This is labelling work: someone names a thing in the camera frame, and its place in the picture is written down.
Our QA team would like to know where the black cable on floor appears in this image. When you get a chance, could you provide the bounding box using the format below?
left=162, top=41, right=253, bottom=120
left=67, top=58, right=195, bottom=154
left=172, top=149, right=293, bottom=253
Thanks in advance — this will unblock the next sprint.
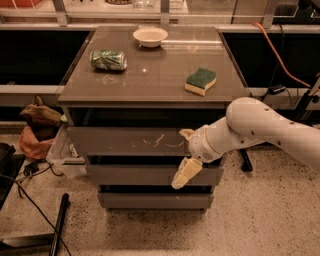
left=0, top=161, right=73, bottom=256

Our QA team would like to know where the grey drawer cabinet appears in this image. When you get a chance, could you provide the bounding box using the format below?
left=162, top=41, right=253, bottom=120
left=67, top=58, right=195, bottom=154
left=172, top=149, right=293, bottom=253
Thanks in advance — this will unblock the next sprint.
left=58, top=26, right=248, bottom=195

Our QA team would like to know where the pink cloth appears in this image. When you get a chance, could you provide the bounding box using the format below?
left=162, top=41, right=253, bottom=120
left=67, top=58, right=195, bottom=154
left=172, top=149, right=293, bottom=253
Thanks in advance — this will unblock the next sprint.
left=19, top=126, right=54, bottom=160

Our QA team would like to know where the grey middle drawer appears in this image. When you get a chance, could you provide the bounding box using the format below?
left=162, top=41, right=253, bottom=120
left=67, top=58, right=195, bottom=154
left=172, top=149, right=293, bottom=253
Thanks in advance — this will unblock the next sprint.
left=86, top=165, right=223, bottom=186

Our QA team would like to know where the grey bottom drawer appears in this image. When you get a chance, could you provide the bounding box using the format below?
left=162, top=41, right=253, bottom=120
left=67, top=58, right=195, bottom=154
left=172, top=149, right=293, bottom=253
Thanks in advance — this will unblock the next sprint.
left=98, top=193, right=213, bottom=209

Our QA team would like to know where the white bowl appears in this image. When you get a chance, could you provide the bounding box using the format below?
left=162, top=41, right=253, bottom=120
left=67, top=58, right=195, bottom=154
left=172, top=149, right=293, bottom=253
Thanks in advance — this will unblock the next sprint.
left=133, top=27, right=168, bottom=48

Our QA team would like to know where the black table leg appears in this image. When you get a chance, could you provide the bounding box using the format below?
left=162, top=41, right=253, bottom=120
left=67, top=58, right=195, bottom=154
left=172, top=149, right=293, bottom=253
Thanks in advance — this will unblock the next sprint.
left=240, top=149, right=253, bottom=172

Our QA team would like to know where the black power adapter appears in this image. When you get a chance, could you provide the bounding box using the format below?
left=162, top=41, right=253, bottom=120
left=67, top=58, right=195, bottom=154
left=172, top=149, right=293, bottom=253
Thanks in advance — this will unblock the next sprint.
left=268, top=84, right=286, bottom=95

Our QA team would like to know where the crushed green soda can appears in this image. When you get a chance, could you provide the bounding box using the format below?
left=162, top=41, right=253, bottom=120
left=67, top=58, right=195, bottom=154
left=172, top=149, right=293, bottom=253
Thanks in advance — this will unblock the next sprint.
left=90, top=50, right=127, bottom=71

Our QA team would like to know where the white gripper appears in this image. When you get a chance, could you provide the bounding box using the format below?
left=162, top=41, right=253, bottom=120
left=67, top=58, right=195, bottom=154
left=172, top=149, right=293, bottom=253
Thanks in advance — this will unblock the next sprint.
left=171, top=125, right=222, bottom=189

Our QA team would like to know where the black box at left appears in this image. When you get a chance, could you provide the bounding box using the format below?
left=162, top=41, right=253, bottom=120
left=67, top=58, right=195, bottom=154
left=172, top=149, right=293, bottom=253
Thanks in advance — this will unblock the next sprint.
left=0, top=143, right=25, bottom=209

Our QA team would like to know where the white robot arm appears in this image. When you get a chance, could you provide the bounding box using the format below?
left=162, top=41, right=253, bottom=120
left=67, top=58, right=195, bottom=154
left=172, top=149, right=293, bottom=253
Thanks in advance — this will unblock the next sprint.
left=172, top=97, right=320, bottom=189

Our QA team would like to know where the grey top drawer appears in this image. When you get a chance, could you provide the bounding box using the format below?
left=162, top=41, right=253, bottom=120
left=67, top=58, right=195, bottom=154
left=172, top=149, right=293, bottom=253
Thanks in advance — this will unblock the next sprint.
left=68, top=127, right=189, bottom=156

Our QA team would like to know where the green yellow sponge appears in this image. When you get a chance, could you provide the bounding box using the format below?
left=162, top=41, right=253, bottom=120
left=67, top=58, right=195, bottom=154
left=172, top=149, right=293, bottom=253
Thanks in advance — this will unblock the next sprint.
left=185, top=68, right=217, bottom=96

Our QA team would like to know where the grey drawer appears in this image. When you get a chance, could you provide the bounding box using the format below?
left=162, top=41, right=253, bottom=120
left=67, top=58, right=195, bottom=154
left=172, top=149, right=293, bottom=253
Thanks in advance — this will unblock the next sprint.
left=98, top=193, right=213, bottom=209
left=68, top=127, right=189, bottom=156
left=86, top=165, right=223, bottom=186

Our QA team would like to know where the orange cable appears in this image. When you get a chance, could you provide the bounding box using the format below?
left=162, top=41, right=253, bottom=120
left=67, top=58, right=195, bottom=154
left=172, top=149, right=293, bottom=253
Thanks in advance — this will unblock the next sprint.
left=252, top=21, right=312, bottom=89

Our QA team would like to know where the clear plastic bag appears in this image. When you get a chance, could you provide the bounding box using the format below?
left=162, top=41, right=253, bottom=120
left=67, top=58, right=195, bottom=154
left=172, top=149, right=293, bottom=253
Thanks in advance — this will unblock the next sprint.
left=46, top=124, right=87, bottom=179

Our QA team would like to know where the black metal floor leg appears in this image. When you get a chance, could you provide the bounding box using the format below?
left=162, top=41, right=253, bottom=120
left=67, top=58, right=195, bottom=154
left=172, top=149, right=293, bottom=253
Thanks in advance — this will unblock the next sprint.
left=49, top=193, right=69, bottom=256

